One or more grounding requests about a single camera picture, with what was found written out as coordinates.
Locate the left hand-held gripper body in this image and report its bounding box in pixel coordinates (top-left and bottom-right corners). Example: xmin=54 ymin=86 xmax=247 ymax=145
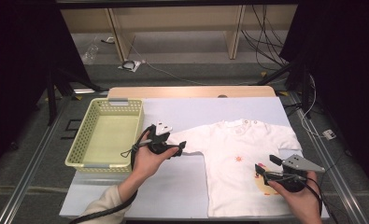
xmin=146 ymin=120 xmax=178 ymax=157

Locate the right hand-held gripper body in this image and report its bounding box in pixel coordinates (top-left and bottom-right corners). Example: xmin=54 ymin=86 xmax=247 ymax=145
xmin=263 ymin=153 xmax=327 ymax=193

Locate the white baby shirt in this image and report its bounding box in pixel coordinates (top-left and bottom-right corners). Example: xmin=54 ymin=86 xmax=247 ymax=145
xmin=166 ymin=118 xmax=304 ymax=218

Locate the pale green plastic basket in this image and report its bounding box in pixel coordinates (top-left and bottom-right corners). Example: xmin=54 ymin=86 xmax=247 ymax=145
xmin=64 ymin=97 xmax=145 ymax=175

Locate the person's left hand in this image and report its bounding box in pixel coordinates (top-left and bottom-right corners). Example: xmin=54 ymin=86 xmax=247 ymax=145
xmin=130 ymin=130 xmax=180 ymax=185

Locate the person's right hand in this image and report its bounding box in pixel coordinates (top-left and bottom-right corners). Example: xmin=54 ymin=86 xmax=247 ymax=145
xmin=266 ymin=171 xmax=323 ymax=224

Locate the white table mat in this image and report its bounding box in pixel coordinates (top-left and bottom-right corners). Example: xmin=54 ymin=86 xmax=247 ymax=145
xmin=59 ymin=96 xmax=330 ymax=220

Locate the white power adapter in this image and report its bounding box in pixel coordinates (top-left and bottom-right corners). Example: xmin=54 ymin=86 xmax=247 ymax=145
xmin=321 ymin=129 xmax=337 ymax=141

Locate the black metal stand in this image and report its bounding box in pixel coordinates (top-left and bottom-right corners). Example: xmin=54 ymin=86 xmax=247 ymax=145
xmin=45 ymin=68 xmax=109 ymax=126
xmin=256 ymin=55 xmax=313 ymax=119

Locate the clear plastic bag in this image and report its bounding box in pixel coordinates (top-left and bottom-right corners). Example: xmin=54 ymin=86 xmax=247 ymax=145
xmin=80 ymin=43 xmax=100 ymax=65

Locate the black curtain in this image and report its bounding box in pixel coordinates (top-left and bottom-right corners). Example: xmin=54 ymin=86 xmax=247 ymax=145
xmin=279 ymin=0 xmax=369 ymax=198
xmin=0 ymin=0 xmax=92 ymax=175

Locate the light wooden desk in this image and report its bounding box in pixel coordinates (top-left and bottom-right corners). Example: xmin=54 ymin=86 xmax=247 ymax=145
xmin=60 ymin=4 xmax=298 ymax=62

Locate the aluminium floor rail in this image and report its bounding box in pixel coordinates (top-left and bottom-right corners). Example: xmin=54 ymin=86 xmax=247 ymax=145
xmin=0 ymin=96 xmax=73 ymax=224
xmin=289 ymin=91 xmax=369 ymax=224

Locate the right hand-held gripper cable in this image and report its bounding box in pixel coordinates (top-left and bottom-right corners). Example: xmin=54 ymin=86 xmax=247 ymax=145
xmin=303 ymin=176 xmax=324 ymax=217

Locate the hand-held gripper cable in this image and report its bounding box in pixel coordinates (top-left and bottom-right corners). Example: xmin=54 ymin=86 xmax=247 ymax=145
xmin=303 ymin=176 xmax=324 ymax=217
xmin=68 ymin=125 xmax=157 ymax=224

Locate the thin white floor cable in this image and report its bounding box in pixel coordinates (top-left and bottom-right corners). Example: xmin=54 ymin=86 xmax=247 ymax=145
xmin=131 ymin=46 xmax=267 ymax=87

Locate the white adapter cable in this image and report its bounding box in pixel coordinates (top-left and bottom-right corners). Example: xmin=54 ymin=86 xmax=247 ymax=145
xmin=300 ymin=74 xmax=327 ymax=138

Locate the left hand-held gripper cable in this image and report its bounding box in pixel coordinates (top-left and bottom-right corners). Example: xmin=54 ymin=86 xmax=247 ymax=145
xmin=68 ymin=125 xmax=157 ymax=224

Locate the plastic bag with black cable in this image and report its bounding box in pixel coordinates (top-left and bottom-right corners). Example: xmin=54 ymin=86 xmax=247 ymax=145
xmin=118 ymin=59 xmax=142 ymax=73

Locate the bundle of black cables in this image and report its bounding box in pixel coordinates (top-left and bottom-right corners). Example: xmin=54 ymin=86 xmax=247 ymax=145
xmin=241 ymin=4 xmax=293 ymax=71

